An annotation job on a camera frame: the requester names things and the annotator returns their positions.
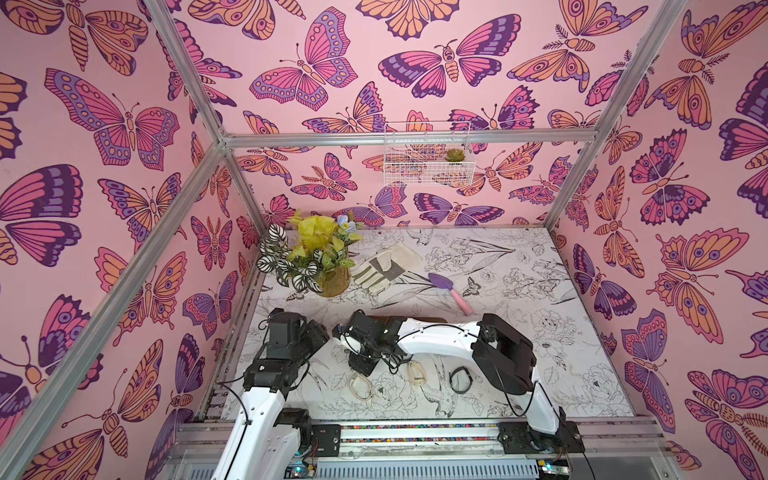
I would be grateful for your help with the purple pink garden trowel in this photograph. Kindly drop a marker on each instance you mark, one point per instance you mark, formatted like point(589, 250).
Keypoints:
point(444, 283)

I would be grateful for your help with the cream strap watch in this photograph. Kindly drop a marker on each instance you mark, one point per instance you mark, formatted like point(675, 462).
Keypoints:
point(360, 387)

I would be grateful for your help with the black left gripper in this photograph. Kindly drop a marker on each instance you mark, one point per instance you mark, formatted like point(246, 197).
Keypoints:
point(314, 333)

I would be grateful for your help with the wooden watch stand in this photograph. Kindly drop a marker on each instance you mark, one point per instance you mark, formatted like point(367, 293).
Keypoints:
point(388, 319)

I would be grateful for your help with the cream grey gardening glove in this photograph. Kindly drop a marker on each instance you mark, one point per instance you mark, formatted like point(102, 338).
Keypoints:
point(380, 272)

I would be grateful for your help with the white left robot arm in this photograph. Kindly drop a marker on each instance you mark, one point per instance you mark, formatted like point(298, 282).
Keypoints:
point(266, 434)

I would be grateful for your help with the white wire wall basket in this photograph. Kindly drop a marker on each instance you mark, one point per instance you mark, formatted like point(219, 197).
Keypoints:
point(418, 158)

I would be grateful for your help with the thin black watch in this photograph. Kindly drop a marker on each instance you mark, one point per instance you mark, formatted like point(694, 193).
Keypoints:
point(461, 380)

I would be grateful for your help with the translucent beige watch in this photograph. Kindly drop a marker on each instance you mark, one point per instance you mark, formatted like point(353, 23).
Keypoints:
point(416, 374)

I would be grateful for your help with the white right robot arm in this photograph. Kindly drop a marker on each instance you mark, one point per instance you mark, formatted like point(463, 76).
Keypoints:
point(503, 355)

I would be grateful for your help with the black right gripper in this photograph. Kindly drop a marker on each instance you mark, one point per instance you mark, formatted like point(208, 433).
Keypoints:
point(357, 335)

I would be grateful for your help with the small green succulent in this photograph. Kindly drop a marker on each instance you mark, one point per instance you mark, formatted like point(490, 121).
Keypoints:
point(455, 155)

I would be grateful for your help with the potted plant yellow leaves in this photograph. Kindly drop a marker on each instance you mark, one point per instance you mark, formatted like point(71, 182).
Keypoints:
point(313, 255)

